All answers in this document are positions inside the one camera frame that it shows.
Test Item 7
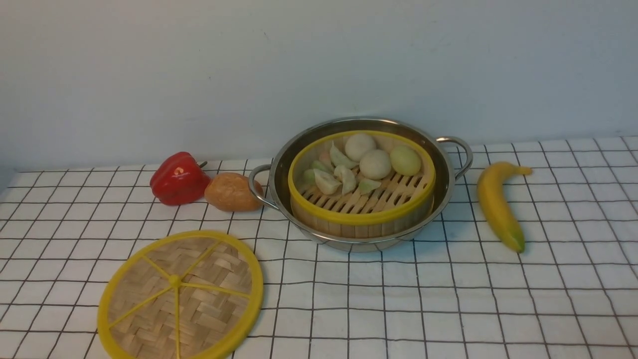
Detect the yellow-rimmed bamboo steamer basket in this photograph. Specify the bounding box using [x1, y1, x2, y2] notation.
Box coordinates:
[288, 130, 437, 240]

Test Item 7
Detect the woven bamboo steamer lid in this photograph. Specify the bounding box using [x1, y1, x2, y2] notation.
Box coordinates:
[97, 230, 264, 359]

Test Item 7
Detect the stainless steel pot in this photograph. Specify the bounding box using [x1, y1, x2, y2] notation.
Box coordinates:
[248, 117, 473, 252]

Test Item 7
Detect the white dumpling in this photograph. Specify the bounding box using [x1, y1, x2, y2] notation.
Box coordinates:
[333, 165, 357, 195]
[313, 169, 342, 195]

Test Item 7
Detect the pale green dumpling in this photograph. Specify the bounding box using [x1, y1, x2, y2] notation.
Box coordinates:
[329, 142, 358, 170]
[358, 178, 381, 195]
[303, 161, 333, 182]

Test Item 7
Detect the white steamed bun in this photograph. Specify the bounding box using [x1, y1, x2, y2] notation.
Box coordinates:
[344, 133, 377, 162]
[358, 149, 392, 181]

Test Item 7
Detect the pale green steamed bun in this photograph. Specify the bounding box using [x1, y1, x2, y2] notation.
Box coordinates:
[389, 145, 422, 177]

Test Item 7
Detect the brown potato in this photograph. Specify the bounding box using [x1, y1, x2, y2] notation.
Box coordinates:
[204, 172, 263, 212]

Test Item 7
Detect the red bell pepper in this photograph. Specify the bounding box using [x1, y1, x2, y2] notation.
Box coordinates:
[150, 152, 210, 206]

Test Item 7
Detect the yellow banana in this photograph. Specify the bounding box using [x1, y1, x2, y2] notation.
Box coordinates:
[477, 162, 533, 254]

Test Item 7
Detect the white checkered tablecloth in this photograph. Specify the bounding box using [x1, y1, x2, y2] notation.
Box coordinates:
[0, 136, 638, 359]

